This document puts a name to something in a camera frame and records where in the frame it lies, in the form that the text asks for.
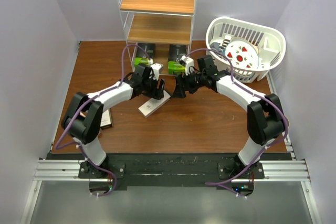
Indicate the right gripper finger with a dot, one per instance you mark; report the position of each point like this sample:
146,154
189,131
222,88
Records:
179,92
180,80

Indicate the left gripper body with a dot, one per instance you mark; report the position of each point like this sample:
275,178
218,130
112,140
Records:
148,86

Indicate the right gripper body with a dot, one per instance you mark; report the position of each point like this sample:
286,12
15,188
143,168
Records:
194,82

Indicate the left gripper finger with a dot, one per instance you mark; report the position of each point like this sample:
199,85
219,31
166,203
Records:
161,84
160,94

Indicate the narrow silver razor box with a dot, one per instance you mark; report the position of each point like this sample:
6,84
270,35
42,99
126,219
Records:
153,105

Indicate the black green razor box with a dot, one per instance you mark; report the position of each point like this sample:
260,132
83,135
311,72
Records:
175,54
144,55

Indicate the silver box with H logo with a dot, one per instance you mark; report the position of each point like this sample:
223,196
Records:
106,120

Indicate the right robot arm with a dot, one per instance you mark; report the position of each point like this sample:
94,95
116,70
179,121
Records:
265,118

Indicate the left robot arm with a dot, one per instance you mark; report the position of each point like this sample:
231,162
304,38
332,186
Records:
82,120

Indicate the grey item in basket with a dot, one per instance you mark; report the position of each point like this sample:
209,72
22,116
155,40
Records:
218,48

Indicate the watermelon pattern plate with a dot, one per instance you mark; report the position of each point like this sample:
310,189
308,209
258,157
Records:
242,53

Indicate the white plastic dish basket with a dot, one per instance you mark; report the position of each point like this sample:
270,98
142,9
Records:
270,42

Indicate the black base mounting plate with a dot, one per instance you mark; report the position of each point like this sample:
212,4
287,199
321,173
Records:
165,170

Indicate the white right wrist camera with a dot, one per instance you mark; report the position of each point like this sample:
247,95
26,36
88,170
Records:
187,63

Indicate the white wire wooden shelf rack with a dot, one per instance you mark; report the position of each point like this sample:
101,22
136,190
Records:
159,22

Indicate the aluminium frame rail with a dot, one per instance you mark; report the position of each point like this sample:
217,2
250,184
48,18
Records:
205,123

